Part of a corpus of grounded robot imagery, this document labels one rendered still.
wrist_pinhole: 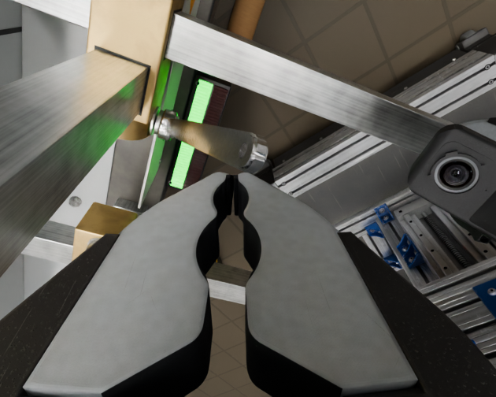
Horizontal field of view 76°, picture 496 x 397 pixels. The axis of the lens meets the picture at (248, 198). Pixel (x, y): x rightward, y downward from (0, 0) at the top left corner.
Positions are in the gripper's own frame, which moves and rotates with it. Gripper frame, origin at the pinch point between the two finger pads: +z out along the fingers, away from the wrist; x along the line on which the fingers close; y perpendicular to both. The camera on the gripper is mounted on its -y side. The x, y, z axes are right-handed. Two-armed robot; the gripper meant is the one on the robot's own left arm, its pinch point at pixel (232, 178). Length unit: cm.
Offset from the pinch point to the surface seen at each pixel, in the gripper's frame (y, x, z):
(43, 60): 2.2, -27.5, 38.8
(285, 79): -0.3, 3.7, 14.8
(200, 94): 4.8, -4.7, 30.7
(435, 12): -2, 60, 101
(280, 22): 1, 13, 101
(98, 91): -1.6, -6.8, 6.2
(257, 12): -2, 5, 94
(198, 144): 0.9, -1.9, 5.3
